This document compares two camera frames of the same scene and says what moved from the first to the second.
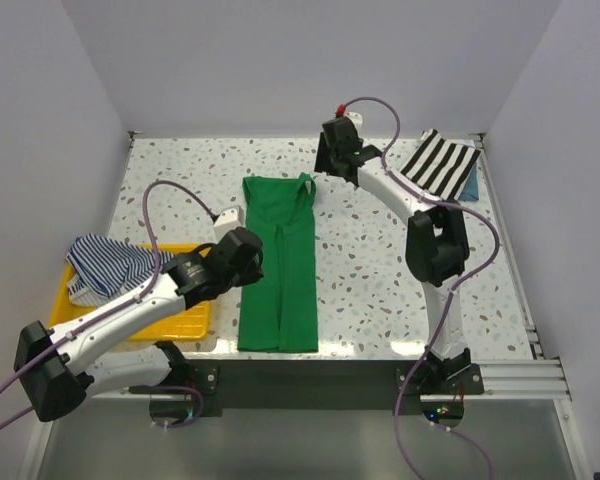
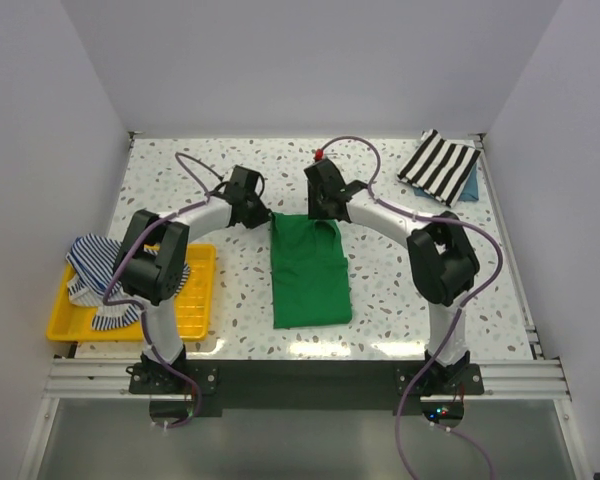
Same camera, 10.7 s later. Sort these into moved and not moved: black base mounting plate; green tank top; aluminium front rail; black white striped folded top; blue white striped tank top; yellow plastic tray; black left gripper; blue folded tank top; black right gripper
Moved: green tank top; black right gripper; black left gripper
Not moved: blue folded tank top; yellow plastic tray; aluminium front rail; blue white striped tank top; black white striped folded top; black base mounting plate
